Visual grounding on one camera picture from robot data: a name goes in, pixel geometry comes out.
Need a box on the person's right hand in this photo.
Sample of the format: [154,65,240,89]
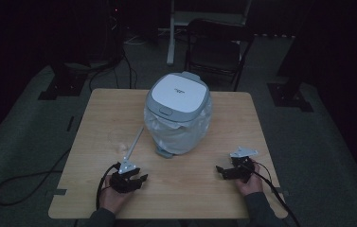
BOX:
[234,158,264,198]

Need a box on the white grey lidded trash can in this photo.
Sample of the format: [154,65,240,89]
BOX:
[143,71,214,159]

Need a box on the person's left hand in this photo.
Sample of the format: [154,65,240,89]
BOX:
[98,184,136,216]

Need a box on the black folding chair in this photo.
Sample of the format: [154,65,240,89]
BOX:
[184,18,257,93]

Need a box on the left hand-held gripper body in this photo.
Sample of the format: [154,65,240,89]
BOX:
[109,159,143,194]

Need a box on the thin grey stick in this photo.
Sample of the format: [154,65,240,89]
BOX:
[124,126,145,162]

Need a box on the black cable on floor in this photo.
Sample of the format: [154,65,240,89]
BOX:
[0,147,73,207]

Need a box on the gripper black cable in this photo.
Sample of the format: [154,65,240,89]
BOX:
[95,162,121,211]
[251,161,301,227]

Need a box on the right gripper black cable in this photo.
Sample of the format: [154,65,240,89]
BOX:
[251,161,301,227]

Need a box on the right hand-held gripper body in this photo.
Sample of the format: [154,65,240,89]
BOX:
[229,146,259,184]

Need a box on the grey tape strip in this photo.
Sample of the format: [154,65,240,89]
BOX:
[273,186,290,196]
[45,188,68,198]

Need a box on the white metal stand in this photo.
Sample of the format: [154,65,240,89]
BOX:
[166,0,254,66]

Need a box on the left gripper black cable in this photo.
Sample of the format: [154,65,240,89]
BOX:
[95,162,121,211]

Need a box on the black stand base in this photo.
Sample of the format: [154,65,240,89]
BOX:
[266,0,314,114]
[38,61,89,101]

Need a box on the bundle of black cables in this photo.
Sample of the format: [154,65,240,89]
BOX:
[88,44,137,93]

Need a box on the white plastic trash bag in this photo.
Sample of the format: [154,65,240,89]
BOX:
[143,96,214,156]

